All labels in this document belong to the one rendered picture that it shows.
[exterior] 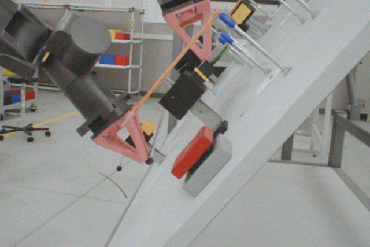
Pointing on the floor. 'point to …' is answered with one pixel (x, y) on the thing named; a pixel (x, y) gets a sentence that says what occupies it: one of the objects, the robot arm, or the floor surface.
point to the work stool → (22, 110)
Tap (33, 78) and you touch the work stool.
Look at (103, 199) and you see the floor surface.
